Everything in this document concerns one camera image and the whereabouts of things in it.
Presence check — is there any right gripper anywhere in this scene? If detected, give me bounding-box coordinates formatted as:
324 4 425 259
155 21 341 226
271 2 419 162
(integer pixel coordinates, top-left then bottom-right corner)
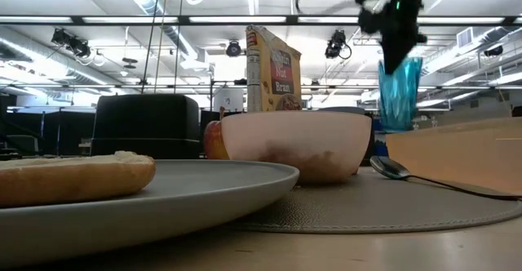
352 0 428 76

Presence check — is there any teal drinking glass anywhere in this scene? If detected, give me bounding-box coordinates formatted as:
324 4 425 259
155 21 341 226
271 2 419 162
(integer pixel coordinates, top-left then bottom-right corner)
377 56 424 133

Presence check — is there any metal spoon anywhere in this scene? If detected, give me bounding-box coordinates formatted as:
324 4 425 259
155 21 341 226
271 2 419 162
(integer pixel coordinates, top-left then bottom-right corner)
369 155 522 202

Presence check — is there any raisin bran cereal box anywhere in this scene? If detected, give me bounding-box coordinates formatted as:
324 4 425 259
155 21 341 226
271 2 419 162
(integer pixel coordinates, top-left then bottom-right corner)
246 24 303 113

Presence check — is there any red yellow apple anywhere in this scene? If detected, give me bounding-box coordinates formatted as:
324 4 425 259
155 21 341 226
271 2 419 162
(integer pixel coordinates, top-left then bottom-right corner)
203 106 230 161

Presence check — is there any grey plate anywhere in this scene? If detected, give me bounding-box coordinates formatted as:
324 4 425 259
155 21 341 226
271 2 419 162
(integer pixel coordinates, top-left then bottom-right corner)
0 158 301 269

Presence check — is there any bagel half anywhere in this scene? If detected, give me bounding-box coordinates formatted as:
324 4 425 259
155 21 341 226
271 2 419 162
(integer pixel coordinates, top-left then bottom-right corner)
0 151 157 209

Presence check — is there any black ceiling spotlight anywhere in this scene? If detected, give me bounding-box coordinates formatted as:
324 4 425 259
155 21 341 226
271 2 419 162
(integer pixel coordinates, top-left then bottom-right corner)
325 29 352 60
225 40 243 58
51 28 91 59

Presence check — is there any white air vent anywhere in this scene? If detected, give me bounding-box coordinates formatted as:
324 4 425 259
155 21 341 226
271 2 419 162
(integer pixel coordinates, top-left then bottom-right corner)
456 26 474 50

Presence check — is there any blue plastic cup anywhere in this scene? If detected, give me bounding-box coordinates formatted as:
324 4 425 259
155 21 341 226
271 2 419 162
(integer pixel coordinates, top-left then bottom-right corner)
373 138 388 158

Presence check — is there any orange translucent plastic bin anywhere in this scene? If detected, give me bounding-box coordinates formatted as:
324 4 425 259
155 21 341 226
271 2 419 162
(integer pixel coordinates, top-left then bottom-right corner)
385 117 522 194

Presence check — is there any round grey placemat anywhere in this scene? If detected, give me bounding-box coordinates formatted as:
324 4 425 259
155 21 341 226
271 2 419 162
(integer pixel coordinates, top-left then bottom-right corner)
228 167 522 234

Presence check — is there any white cylindrical tank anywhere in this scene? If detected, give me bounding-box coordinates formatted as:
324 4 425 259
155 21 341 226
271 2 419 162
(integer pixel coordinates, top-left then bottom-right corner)
213 87 246 112

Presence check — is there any black toaster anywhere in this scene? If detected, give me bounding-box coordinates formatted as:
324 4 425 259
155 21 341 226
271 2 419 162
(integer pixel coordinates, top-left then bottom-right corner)
90 94 201 160

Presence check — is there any black hanging cable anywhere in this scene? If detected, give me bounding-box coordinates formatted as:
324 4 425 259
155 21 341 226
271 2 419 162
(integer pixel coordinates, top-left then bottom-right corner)
174 0 184 96
140 0 163 96

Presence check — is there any tan hanging cable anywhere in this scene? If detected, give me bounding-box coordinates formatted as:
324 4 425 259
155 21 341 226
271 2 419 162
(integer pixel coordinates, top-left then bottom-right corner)
153 0 170 96

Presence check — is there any black overhead frame crossbar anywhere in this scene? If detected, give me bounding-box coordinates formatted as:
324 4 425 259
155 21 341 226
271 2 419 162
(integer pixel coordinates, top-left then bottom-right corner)
0 15 522 28

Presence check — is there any black partition wall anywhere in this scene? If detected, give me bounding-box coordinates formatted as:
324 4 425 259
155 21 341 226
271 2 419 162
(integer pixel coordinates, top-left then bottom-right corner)
0 95 95 158

